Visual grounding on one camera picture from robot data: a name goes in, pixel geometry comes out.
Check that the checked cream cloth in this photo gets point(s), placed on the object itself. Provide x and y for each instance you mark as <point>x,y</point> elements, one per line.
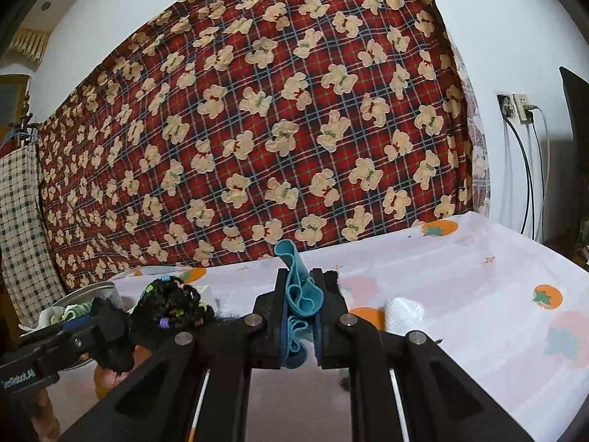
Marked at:
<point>23,221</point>

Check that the blue clothes hanger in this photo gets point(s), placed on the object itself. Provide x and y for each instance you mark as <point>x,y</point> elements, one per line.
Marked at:
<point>25,130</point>

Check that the white plastic bag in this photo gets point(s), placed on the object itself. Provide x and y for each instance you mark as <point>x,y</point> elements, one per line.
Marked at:
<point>147,272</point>

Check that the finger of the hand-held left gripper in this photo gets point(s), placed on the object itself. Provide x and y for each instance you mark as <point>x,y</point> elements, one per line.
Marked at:
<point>55,329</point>
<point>73,347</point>

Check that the white fruit print tablecloth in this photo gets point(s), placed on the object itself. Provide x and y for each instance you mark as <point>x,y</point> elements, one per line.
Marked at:
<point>460,285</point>

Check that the white lace curtain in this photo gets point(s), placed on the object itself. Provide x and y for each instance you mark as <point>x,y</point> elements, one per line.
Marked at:
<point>479,156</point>

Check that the green white striped fuzzy sock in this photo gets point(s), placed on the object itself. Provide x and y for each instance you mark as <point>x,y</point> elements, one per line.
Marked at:
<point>76,311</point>

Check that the wooden door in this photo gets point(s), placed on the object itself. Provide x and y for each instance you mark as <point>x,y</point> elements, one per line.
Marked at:
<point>11,101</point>

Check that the black beaded hairpiece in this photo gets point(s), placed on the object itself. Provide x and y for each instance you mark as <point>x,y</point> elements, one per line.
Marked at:
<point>170,308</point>

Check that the white cloth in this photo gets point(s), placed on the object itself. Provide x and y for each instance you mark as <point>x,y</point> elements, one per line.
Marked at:
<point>405,315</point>

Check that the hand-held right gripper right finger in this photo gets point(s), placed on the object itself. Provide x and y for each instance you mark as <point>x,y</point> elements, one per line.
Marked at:
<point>391,368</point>

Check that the round dark blue tin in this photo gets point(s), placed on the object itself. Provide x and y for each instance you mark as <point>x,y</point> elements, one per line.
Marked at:
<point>103,292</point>

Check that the teal cloth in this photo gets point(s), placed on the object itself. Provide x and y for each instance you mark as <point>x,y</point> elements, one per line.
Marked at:
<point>299,294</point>

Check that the black fuzzy band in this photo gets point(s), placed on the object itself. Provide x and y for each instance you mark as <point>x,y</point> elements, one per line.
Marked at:
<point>112,336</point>

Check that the dark monitor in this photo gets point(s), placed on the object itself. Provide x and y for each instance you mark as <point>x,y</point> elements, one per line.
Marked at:
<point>577,147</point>

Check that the white blue-edged sock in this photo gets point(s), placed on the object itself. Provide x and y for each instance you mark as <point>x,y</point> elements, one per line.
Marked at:
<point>50,316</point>

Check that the person's left hand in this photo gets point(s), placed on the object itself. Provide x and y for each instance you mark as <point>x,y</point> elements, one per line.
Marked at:
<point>46,416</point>

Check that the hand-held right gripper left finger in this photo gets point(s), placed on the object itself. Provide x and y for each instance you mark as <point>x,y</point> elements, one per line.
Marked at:
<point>216,368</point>

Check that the cream fringed valance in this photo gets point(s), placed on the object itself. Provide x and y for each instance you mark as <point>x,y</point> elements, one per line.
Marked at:
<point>30,42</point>

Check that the white wall outlet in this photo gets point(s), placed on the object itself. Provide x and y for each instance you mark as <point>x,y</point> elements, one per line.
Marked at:
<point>523,107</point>
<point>506,105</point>

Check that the red plaid bear printed blanket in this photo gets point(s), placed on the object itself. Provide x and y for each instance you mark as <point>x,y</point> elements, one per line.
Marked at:
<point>257,124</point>

